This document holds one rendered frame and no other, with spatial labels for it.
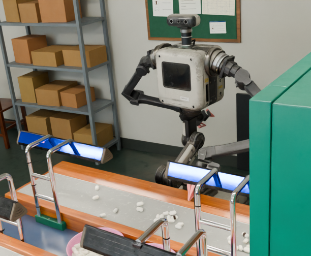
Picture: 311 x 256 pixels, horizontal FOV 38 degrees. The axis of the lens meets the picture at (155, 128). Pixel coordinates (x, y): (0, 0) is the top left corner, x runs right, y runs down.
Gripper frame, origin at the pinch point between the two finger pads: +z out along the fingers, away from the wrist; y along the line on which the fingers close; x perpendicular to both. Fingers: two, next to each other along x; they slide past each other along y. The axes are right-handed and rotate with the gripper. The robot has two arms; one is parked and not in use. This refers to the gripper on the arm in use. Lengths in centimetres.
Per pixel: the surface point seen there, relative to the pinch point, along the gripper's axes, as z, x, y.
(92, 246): 43, -68, 6
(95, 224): 27.8, -15.5, -35.7
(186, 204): 0.9, 8.9, -4.7
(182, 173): -1.4, -32.0, 9.0
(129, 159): -72, 169, -165
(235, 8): -188, 73, -56
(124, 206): 12.5, 0.2, -34.4
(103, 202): 13.3, -0.5, -47.6
